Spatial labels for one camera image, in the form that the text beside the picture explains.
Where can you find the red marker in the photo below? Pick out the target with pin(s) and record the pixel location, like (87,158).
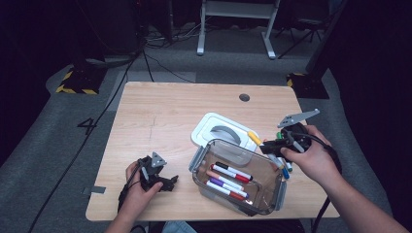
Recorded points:
(243,179)

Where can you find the person's right hand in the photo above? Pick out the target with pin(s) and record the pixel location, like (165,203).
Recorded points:
(317,165)

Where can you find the black stand base hazard stripes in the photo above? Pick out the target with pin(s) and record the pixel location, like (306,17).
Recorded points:
(81,81)
(309,87)

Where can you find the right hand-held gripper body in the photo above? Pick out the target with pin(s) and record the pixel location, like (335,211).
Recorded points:
(293,118)

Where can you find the green marker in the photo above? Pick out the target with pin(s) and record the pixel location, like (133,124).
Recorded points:
(279,135)

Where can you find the white metal desk frame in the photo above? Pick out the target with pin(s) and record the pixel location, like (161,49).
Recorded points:
(238,9)

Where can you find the black marker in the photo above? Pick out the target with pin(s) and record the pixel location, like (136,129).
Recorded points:
(222,166)

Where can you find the white container lid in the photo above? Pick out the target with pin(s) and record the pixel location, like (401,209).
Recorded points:
(207,124)

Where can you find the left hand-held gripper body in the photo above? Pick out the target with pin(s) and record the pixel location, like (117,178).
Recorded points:
(150,171)

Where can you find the person's left hand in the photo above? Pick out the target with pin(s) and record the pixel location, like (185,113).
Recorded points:
(139,200)

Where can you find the brown marker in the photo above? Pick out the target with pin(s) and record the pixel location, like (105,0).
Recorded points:
(238,196)

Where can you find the grey tape strip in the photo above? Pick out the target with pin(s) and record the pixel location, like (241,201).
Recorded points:
(95,190)

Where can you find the clear plastic container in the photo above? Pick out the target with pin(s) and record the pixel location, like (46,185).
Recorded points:
(265,181)

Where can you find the blue marker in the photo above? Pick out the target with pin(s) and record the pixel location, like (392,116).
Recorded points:
(285,174)

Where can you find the dark metal stand post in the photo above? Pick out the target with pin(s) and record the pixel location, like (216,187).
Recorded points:
(327,32)

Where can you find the yellow marker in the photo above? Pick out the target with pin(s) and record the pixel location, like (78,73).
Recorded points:
(255,137)

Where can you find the person's leg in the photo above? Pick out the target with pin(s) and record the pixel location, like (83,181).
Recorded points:
(178,228)

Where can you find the salmon marker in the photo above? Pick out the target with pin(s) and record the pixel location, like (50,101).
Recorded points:
(213,175)

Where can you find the black tripod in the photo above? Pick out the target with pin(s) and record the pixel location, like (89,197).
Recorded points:
(301,35)

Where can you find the purple marker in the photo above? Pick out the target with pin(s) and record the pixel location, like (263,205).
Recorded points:
(217,182)

